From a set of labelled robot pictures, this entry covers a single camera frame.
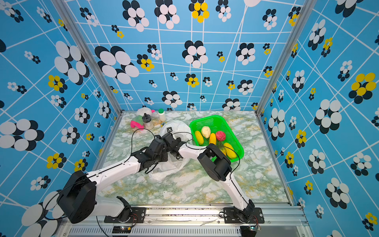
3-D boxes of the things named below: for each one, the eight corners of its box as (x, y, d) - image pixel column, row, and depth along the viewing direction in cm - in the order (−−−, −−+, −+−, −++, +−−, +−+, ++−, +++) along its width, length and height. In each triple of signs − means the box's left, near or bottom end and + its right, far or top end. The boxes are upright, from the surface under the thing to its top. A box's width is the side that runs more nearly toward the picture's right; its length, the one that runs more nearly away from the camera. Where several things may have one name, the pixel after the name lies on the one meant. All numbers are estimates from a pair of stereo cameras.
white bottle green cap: (160, 121, 115) (158, 114, 108) (159, 115, 119) (157, 107, 113) (166, 121, 116) (164, 113, 109) (165, 114, 120) (163, 107, 113)
